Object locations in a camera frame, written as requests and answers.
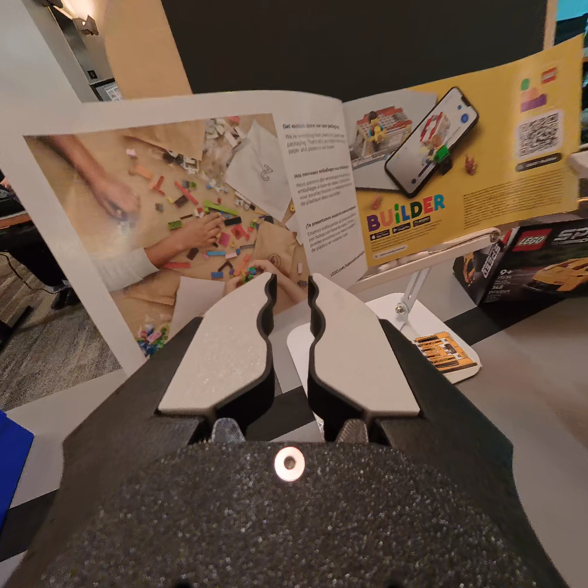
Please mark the orange sticker sheet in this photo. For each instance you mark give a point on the orange sticker sheet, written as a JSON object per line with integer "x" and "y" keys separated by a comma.
{"x": 443, "y": 351}

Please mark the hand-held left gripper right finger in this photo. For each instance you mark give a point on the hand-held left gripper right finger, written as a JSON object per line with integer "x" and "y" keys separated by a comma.
{"x": 363, "y": 367}

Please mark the toy car set box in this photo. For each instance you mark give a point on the toy car set box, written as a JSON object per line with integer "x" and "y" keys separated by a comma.
{"x": 505, "y": 275}

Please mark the short blue storage bin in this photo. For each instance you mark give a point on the short blue storage bin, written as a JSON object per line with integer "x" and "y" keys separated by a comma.
{"x": 13, "y": 459}

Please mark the toy car instruction booklet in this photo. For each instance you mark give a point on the toy car instruction booklet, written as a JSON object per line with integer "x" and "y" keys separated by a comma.
{"x": 183, "y": 183}

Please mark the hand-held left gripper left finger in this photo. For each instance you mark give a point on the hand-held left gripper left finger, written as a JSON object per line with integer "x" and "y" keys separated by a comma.
{"x": 220, "y": 363}

